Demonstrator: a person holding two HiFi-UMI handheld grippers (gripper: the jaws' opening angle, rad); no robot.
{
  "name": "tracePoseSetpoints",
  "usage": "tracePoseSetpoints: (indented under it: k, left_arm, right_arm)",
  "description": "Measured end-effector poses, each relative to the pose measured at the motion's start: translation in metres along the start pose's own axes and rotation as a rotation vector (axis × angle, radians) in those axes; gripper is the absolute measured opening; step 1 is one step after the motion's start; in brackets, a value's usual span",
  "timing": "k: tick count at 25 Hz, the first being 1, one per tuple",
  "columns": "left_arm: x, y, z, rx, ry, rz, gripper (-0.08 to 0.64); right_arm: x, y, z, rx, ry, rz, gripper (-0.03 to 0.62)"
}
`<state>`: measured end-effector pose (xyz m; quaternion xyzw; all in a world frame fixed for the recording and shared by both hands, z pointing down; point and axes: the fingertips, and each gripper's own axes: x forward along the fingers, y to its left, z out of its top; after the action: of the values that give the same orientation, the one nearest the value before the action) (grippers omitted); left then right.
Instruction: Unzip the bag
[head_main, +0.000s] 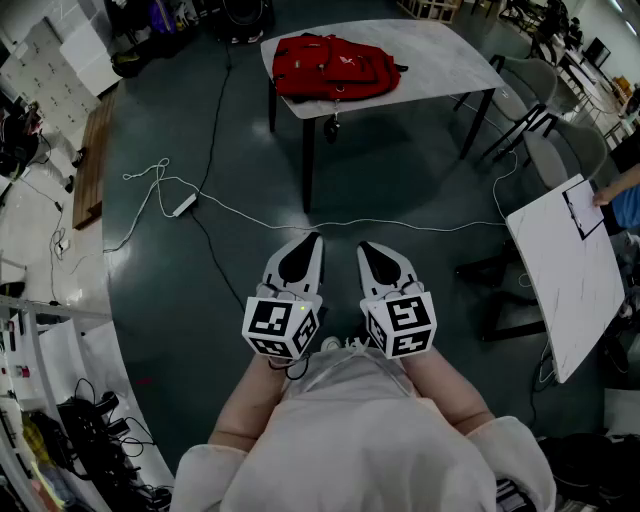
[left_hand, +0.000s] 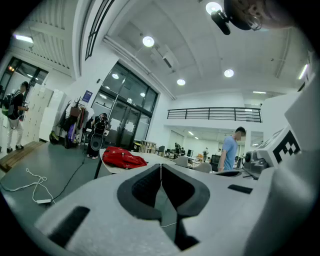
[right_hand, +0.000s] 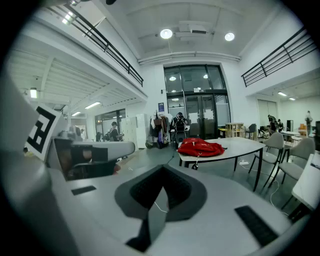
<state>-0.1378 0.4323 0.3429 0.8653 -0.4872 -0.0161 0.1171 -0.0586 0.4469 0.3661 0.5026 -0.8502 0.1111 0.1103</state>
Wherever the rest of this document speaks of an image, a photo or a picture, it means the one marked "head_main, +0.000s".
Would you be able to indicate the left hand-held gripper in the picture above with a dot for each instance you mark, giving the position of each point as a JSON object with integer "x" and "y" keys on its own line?
{"x": 280, "y": 325}

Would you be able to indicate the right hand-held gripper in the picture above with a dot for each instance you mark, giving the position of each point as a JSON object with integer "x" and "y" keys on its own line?
{"x": 405, "y": 325}

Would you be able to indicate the red backpack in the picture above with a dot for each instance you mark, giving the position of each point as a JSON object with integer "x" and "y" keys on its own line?
{"x": 325, "y": 70}

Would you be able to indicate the person's left forearm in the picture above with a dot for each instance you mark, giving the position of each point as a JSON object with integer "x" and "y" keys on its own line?
{"x": 250, "y": 400}

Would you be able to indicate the person's right forearm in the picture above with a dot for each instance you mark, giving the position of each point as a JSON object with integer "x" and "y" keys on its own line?
{"x": 445, "y": 390}

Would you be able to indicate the person's white shoe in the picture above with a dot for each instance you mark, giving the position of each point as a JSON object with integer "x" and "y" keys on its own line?
{"x": 330, "y": 343}

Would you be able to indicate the white power strip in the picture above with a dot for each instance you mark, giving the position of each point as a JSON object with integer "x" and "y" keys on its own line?
{"x": 185, "y": 205}

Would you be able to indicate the person's white shirt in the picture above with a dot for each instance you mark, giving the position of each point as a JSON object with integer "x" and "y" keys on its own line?
{"x": 360, "y": 450}

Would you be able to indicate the white marble table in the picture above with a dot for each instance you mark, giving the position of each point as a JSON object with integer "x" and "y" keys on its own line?
{"x": 565, "y": 280}

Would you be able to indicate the black clipboard with paper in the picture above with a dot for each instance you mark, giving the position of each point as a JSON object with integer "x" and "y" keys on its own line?
{"x": 582, "y": 207}

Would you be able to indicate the wooden platform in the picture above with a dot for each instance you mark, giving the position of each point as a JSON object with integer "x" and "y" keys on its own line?
{"x": 92, "y": 165}

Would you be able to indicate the grey marble table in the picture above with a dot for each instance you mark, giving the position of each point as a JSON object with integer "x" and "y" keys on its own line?
{"x": 440, "y": 55}

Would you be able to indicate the white shelf rack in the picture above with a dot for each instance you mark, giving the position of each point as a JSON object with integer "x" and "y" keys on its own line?
{"x": 30, "y": 312}

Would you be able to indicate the black bag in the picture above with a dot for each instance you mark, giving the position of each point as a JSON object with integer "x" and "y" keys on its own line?
{"x": 590, "y": 470}

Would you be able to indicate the white box cabinet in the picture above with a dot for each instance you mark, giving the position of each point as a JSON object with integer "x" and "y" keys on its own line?
{"x": 87, "y": 55}

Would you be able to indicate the black monitor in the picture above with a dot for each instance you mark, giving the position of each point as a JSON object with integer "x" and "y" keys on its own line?
{"x": 597, "y": 52}

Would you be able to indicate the white locker cabinet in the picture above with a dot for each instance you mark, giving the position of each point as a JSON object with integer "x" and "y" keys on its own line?
{"x": 45, "y": 75}

